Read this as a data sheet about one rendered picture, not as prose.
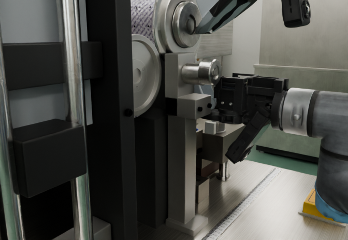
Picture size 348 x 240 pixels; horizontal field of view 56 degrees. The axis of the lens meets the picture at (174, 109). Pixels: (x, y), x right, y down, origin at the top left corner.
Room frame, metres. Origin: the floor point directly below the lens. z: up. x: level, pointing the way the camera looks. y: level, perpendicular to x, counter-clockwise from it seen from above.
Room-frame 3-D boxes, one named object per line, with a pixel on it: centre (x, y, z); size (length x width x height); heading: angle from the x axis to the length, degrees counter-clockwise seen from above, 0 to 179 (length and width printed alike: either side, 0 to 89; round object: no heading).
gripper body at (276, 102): (0.56, -0.14, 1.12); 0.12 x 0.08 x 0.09; 55
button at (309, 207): (0.57, -0.30, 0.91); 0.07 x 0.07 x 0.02; 55
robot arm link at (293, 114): (0.52, -0.20, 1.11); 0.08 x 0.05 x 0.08; 145
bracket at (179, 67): (0.53, -0.03, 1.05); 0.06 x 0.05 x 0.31; 55
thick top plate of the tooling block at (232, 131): (0.82, 0.02, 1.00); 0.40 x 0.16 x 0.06; 55
